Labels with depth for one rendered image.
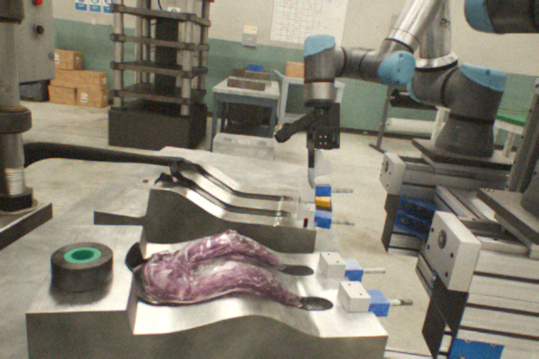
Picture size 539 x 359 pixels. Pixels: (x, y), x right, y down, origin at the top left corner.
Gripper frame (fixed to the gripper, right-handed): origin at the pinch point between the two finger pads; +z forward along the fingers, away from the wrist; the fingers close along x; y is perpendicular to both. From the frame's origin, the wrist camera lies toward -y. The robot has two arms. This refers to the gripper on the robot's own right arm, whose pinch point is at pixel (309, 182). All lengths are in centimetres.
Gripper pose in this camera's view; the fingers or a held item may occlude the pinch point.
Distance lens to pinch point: 107.3
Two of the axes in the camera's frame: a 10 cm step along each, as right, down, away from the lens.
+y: 10.0, 0.0, -0.9
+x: 0.9, -1.6, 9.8
